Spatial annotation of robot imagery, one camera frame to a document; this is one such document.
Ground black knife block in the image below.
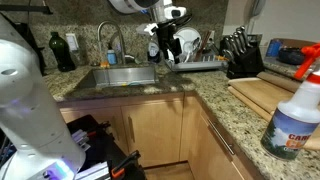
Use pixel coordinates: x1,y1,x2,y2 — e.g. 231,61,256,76
220,36,265,80

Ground white wall outlet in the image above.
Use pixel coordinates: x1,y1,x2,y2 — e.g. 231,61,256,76
65,32,80,53

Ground wooden cutting board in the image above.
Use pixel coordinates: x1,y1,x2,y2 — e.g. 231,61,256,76
227,76,320,152

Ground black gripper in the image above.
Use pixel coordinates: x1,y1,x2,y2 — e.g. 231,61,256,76
155,21,183,65

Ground clear soap dispenser bottle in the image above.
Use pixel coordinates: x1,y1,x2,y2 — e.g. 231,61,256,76
147,35,161,64

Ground teal utensil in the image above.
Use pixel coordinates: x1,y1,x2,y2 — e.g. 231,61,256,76
121,79,156,87

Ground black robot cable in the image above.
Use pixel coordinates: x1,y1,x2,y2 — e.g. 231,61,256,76
173,12,195,34

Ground grey dish rack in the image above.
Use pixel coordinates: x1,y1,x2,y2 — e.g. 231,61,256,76
165,49,230,73

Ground dark bowl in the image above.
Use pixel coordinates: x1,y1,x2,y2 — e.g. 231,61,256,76
277,46,306,66

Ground green bristle dish brush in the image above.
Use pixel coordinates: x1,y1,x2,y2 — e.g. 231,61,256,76
126,54,148,65

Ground blue dish soap bottle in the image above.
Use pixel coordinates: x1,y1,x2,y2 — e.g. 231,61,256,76
106,43,118,66

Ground wooden utensils in rack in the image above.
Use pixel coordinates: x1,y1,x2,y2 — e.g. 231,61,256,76
199,30,215,55

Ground wooden cabinet door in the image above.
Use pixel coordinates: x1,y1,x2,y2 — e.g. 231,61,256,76
59,105,130,156
121,99,185,168

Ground stainless steel sink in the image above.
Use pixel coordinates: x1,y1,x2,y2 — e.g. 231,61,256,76
77,64,160,90

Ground white plate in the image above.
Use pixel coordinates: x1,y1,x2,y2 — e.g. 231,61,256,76
173,26,203,63

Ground white spray bottle orange trigger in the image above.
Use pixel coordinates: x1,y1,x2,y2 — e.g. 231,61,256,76
260,42,320,162

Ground black tool cart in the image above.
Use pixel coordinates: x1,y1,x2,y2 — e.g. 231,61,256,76
65,114,148,180

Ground black shelf bar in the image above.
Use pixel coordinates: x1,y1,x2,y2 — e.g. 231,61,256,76
0,4,54,15

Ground steel bar drawer handle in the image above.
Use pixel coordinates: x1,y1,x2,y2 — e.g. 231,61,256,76
206,118,236,157

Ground dark green glass bottle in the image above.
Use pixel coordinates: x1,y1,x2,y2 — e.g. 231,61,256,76
48,31,76,73

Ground steel handled knife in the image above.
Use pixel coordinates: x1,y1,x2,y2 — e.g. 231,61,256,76
234,31,247,51
229,34,241,53
239,26,253,48
223,37,235,55

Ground orange black clamp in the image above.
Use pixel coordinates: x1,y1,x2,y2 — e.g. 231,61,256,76
110,149,142,180

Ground wooden rolling pin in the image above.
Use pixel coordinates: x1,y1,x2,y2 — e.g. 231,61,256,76
256,71,302,94

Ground wooden corner cabinet front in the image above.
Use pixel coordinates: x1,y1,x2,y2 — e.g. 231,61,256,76
187,95,266,180

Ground chrome gooseneck faucet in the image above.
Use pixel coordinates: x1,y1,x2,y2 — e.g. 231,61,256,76
96,20,128,67

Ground blue container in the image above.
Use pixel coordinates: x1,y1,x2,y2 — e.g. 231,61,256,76
266,38,285,58

